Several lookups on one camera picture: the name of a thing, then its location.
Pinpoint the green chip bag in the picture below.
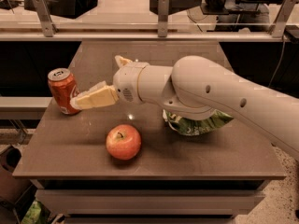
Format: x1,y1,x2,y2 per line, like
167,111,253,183
163,110,234,136

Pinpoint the middle metal rail bracket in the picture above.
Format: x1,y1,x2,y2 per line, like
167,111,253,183
158,0,169,37

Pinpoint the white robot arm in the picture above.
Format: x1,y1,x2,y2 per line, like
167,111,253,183
70,56,299,160

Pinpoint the left metal rail bracket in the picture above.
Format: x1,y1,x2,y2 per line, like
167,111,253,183
32,0,57,37

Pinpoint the green bag under table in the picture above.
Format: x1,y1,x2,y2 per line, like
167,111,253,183
21,201,47,224

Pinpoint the metal rail bracket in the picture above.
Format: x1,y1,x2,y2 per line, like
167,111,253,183
158,0,169,37
269,0,298,38
32,0,57,37

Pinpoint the red coke can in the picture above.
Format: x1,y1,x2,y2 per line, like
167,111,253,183
48,68,79,115

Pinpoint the right metal rail bracket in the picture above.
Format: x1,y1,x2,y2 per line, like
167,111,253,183
269,0,298,38

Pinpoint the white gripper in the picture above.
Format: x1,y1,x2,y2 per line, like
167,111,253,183
70,55,149,110

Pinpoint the person seated in background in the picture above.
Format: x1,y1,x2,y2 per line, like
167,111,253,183
206,0,282,32

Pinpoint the red apple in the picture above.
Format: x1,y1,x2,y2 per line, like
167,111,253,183
106,124,141,161

